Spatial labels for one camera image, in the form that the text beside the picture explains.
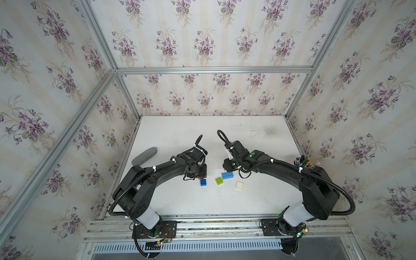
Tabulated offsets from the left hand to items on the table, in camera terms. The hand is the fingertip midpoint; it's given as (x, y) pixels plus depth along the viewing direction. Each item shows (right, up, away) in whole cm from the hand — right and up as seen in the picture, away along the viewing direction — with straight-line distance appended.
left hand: (204, 174), depth 88 cm
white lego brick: (+19, -5, -2) cm, 20 cm away
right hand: (+13, +5, -2) cm, 14 cm away
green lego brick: (+8, -4, -1) cm, 9 cm away
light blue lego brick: (+13, -1, +2) cm, 13 cm away
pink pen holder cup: (+52, +7, -4) cm, 53 cm away
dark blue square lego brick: (-1, -4, -2) cm, 5 cm away
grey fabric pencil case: (-36, +9, +6) cm, 37 cm away
